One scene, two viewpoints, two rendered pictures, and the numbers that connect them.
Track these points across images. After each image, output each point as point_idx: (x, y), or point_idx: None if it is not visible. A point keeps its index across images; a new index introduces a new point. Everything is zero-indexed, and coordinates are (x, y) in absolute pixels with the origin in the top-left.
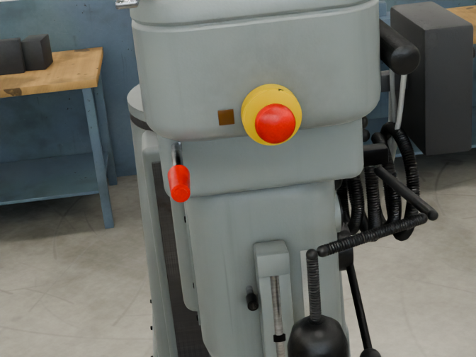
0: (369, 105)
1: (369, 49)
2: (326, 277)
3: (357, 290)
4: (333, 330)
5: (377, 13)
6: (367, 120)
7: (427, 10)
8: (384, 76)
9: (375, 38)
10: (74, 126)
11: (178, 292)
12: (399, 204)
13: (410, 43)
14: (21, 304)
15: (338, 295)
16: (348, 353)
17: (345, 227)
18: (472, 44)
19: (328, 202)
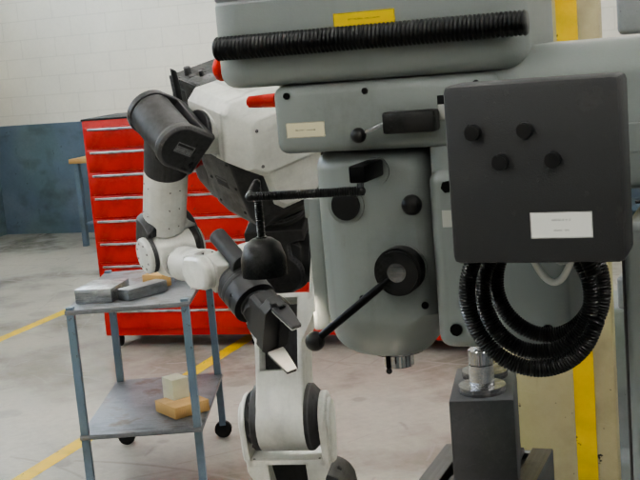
0: (223, 76)
1: (219, 36)
2: (324, 248)
3: (359, 299)
4: (249, 243)
5: (224, 12)
6: (352, 133)
7: (550, 77)
8: None
9: (222, 30)
10: None
11: None
12: (475, 299)
13: (214, 38)
14: None
15: (334, 277)
16: (247, 268)
17: (390, 249)
18: (445, 114)
19: (321, 181)
